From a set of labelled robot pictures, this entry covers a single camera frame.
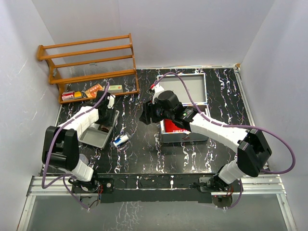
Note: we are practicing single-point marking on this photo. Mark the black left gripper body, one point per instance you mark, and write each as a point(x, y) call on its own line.
point(108, 120)

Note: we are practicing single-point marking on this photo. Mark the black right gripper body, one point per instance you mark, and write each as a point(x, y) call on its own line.
point(157, 112)

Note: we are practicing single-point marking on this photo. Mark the brown bottle orange cap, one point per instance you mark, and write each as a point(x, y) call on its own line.
point(105, 128)

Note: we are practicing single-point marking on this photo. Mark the red fabric medicine pouch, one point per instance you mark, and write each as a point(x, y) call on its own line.
point(170, 127)

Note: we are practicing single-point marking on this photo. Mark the grey plastic tray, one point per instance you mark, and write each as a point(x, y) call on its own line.
point(96, 138)

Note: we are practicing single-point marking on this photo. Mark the white blue bandage roll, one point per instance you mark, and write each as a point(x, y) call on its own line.
point(120, 140)

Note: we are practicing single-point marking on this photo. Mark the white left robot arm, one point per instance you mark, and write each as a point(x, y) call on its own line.
point(61, 147)

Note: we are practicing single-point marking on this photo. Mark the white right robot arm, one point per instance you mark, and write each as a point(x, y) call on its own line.
point(249, 144)

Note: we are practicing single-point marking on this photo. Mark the white green medicine box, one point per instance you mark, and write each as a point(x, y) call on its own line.
point(115, 89)

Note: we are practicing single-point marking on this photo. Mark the red white medicine box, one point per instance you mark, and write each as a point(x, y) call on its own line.
point(67, 96)

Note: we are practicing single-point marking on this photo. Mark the orange patterned box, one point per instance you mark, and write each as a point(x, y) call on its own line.
point(92, 92)

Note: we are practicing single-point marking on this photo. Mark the yellow small box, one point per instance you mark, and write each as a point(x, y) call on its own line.
point(77, 95)

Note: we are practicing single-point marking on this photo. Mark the clear plastic cup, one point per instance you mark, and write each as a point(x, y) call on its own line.
point(84, 158)

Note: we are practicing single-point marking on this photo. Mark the orange wooden shelf rack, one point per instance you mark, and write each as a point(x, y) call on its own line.
point(90, 60)

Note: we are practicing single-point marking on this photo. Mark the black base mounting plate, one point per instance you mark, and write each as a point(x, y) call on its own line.
point(192, 195)

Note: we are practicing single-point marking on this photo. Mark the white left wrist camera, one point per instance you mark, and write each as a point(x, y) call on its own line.
point(111, 101)

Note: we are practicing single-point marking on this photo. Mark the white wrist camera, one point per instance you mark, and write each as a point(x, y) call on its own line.
point(111, 101)
point(157, 90)

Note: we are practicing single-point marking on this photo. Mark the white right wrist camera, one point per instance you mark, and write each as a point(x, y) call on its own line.
point(157, 90)

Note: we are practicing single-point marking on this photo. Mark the aluminium frame rail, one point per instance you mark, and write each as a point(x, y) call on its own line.
point(263, 184)

